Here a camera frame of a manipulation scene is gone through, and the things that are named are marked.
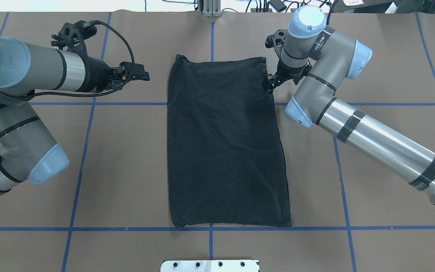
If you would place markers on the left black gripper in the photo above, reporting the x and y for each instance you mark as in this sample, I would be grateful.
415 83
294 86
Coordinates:
97 74

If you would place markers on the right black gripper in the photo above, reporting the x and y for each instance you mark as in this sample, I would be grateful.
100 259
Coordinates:
291 72

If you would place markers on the black graphic t-shirt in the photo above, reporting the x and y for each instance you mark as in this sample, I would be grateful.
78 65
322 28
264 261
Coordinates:
226 163

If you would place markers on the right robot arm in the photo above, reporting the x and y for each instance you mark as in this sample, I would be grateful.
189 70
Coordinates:
333 184

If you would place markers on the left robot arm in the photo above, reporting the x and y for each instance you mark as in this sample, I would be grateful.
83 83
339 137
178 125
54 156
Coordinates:
28 150

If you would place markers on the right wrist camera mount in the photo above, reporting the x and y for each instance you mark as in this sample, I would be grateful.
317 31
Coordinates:
276 41

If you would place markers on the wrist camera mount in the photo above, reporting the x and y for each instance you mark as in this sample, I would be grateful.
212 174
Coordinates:
73 36
276 41

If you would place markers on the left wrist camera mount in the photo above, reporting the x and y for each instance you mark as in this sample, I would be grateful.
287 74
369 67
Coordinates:
73 36

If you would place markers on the aluminium frame post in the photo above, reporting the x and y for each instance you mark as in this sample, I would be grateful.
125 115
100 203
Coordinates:
210 8

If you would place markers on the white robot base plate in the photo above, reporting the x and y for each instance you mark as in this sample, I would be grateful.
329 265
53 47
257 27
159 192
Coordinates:
210 266

